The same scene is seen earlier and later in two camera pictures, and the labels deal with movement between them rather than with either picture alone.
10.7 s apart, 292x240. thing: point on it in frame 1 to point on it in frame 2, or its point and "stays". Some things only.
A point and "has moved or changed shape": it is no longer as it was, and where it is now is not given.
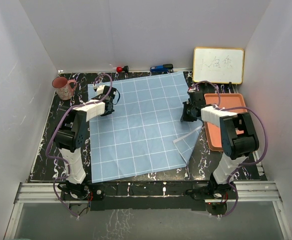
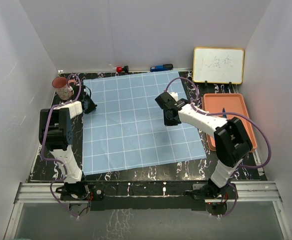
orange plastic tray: [235, 102] stays
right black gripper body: [187, 114] to [167, 122]
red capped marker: [125, 68] stays
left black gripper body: [109, 112] to [91, 106]
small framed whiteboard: [218, 65] stays
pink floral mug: [63, 88] stays
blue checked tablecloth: [137, 139] has moved or changed shape
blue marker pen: [162, 68] stays
